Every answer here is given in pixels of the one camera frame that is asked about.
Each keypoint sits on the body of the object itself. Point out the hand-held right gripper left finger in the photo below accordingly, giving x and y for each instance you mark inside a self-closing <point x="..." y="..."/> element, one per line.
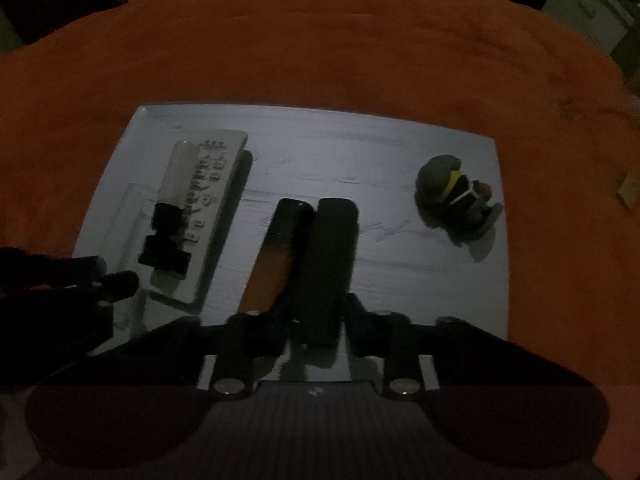
<point x="260" y="332"/>

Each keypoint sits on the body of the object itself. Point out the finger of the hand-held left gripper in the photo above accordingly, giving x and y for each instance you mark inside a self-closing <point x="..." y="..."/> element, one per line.
<point x="117" y="282"/>
<point x="87" y="263"/>

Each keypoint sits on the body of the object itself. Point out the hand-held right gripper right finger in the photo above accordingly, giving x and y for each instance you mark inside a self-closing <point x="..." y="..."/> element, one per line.
<point x="361" y="330"/>

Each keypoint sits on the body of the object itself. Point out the black rectangular case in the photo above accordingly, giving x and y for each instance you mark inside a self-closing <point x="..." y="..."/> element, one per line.
<point x="327" y="265"/>

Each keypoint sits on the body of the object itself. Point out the black and orange bar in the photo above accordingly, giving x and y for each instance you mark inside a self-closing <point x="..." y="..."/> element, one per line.
<point x="272" y="260"/>

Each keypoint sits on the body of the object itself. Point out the cream plush toy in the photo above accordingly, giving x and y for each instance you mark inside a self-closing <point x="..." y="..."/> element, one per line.
<point x="172" y="200"/>

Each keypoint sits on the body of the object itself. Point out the white remote control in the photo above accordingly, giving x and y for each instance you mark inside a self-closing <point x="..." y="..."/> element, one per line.
<point x="220" y="195"/>

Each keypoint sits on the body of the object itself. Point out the orange cloth covered desktop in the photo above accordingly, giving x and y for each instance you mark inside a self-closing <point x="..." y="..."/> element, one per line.
<point x="320" y="45"/>

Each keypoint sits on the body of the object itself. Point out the white board mat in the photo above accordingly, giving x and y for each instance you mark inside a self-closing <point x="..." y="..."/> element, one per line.
<point x="400" y="280"/>

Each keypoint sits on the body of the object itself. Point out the small dark figurine toy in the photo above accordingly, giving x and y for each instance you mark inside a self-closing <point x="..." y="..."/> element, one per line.
<point x="457" y="195"/>

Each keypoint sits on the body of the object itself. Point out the small tan block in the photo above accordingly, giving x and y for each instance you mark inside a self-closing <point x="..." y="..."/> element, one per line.
<point x="629" y="187"/>

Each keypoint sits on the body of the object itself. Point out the white cabinet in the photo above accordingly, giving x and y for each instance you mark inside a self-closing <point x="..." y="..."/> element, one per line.
<point x="587" y="5"/>

